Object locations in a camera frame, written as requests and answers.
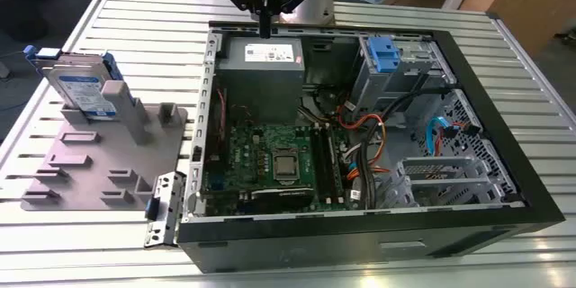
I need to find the hard disk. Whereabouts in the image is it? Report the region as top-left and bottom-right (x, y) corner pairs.
(22, 45), (140, 122)

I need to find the blue data wire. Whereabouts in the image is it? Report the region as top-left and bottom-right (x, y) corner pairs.
(424, 115), (452, 158)

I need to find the metal disk bay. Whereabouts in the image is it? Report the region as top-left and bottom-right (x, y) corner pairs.
(395, 155), (496, 208)

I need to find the blue plastic drive latch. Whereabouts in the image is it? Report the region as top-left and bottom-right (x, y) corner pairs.
(366, 36), (402, 74)

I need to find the grey power supply unit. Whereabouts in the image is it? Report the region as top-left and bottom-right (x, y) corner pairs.
(223, 36), (306, 125)

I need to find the metal optical drive cage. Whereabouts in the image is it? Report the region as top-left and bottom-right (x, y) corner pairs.
(350, 36), (459, 127)

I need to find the green motherboard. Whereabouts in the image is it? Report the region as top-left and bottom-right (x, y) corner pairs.
(202, 122), (358, 217)

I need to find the CPU socket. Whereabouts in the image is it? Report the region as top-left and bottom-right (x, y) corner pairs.
(268, 146), (306, 186)

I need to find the black RAM slot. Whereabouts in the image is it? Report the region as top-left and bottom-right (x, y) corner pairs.
(312, 123), (332, 204)
(324, 122), (347, 203)

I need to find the silver CPU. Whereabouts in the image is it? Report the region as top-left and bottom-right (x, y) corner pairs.
(275, 156), (300, 176)

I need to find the wooden cabinet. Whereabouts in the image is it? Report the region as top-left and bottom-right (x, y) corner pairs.
(459, 0), (576, 57)

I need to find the grey parts rack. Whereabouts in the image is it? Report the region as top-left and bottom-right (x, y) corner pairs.
(20, 80), (191, 212)

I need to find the black graphics card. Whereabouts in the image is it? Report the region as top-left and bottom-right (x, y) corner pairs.
(250, 186), (316, 210)

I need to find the black PC case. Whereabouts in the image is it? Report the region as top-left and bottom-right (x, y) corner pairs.
(175, 20), (567, 275)

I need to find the thin red wire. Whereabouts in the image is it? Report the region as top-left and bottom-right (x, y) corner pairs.
(215, 87), (227, 161)

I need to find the orange wire bundle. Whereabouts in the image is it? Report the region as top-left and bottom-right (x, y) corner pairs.
(339, 114), (392, 179)

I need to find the black cable bundle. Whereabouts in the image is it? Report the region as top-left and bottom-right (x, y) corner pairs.
(359, 87), (451, 210)

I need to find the metal expansion slot bracket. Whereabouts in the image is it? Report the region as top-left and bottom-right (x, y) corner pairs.
(143, 171), (187, 248)

